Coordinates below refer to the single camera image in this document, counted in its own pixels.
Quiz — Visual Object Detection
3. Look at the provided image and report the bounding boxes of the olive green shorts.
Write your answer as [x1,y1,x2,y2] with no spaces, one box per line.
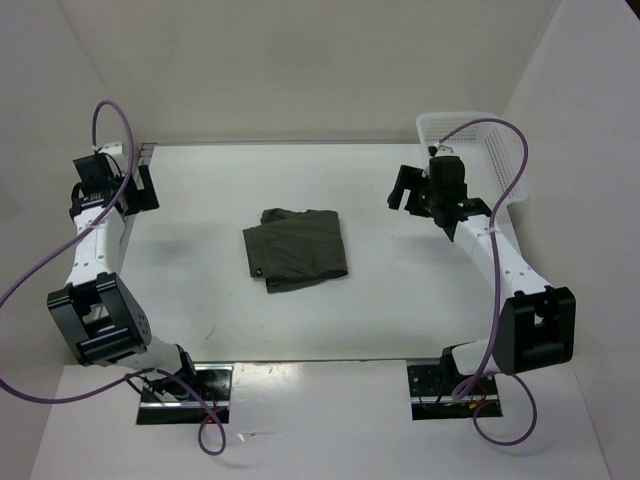
[242,208,348,294]

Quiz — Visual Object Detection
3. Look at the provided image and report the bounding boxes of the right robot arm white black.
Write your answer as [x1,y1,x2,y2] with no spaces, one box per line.
[387,155,577,398]

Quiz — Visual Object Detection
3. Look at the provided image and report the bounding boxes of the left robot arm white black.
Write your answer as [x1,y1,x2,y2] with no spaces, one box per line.
[47,143,200,400]

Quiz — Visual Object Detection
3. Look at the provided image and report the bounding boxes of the white perforated plastic basket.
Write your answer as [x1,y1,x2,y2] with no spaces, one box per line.
[416,111,523,207]

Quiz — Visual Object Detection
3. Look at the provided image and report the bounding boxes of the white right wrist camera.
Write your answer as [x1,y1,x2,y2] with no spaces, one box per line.
[427,142,455,168]

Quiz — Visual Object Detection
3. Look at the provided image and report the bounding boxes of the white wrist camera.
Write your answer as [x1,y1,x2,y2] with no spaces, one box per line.
[427,142,455,168]
[93,142,125,157]

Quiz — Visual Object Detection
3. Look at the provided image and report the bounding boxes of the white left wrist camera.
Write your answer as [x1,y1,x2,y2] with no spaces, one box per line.
[93,142,125,157]

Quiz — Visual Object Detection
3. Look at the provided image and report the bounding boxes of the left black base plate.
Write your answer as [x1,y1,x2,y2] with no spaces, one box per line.
[136,363,233,426]

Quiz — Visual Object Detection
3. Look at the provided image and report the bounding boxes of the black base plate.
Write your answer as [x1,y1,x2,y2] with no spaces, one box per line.
[406,359,503,421]
[136,363,233,426]

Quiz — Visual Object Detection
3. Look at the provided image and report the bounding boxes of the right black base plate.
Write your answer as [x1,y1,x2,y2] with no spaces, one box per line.
[406,359,503,421]

